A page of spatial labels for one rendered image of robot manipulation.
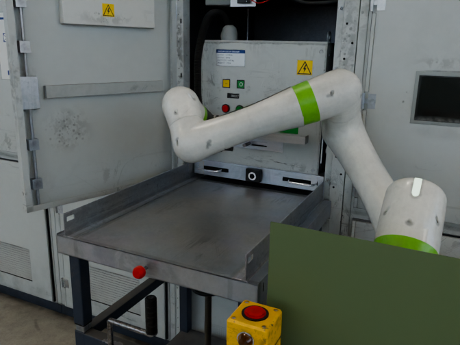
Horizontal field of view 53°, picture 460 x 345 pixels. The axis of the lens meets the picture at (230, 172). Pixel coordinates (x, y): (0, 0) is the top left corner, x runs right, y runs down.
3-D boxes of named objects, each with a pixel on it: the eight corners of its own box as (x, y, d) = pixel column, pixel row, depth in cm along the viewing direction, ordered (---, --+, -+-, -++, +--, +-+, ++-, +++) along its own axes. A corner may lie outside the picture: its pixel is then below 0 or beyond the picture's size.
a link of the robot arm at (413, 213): (431, 287, 101) (443, 212, 109) (439, 257, 88) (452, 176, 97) (370, 272, 106) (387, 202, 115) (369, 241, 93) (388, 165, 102)
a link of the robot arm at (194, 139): (291, 98, 135) (289, 77, 125) (305, 133, 130) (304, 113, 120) (174, 139, 137) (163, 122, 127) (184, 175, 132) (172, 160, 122)
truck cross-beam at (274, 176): (322, 192, 169) (324, 176, 167) (194, 172, 191) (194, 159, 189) (326, 189, 173) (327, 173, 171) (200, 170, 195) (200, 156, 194)
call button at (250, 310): (261, 326, 82) (261, 319, 82) (240, 321, 84) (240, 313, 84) (269, 315, 86) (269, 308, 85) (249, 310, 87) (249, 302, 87)
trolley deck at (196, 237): (257, 307, 107) (258, 283, 105) (57, 252, 133) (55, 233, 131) (330, 216, 166) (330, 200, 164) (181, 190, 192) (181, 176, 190)
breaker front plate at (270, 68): (316, 179, 169) (326, 43, 156) (200, 163, 189) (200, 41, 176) (317, 178, 170) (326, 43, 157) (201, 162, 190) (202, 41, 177)
